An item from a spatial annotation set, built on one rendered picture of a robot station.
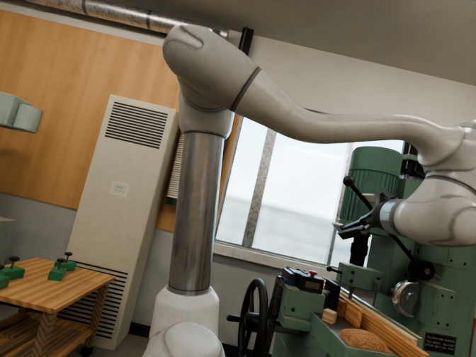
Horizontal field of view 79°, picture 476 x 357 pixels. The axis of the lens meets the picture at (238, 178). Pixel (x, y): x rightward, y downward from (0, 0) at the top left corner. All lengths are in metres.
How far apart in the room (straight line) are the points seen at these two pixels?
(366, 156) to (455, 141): 0.47
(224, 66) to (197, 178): 0.26
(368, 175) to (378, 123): 0.50
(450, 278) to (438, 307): 0.17
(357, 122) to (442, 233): 0.26
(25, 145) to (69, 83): 0.64
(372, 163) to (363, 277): 0.41
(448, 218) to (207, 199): 0.48
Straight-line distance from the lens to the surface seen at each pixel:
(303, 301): 1.06
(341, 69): 2.88
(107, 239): 2.34
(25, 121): 2.47
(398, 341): 0.99
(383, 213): 0.78
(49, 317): 1.75
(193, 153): 0.68
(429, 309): 1.14
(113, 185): 2.31
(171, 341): 0.56
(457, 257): 1.16
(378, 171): 1.12
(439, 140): 0.71
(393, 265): 1.18
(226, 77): 0.55
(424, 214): 0.67
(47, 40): 3.25
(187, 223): 0.68
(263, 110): 0.56
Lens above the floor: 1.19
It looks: 5 degrees up
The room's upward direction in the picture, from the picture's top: 13 degrees clockwise
